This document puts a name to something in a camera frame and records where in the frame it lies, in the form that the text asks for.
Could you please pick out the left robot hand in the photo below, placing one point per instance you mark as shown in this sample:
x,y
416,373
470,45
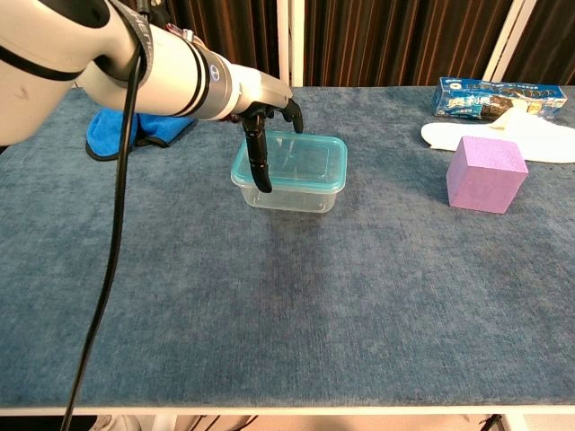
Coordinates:
x,y
265,90

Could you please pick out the teal container lid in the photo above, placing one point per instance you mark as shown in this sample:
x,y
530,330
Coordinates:
x,y
310,157

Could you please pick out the transparent plastic container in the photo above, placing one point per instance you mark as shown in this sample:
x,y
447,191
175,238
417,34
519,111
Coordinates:
x,y
292,201

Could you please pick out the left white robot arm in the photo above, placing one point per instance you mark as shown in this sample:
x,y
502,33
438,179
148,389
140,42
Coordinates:
x,y
67,40

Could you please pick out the blue microfibre cloth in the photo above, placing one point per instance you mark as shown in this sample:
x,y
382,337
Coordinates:
x,y
105,130

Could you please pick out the blue cookie box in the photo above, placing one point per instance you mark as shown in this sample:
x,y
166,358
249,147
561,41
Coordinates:
x,y
467,101

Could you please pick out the blue table mat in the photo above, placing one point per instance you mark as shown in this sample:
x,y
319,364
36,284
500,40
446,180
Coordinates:
x,y
314,314

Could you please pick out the purple foam cube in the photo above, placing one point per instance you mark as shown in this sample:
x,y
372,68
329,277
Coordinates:
x,y
485,179

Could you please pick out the white slipper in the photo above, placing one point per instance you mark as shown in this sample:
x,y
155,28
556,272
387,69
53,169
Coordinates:
x,y
548,139

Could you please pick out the white partition post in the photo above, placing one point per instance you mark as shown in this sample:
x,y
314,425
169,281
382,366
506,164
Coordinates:
x,y
291,40
509,40

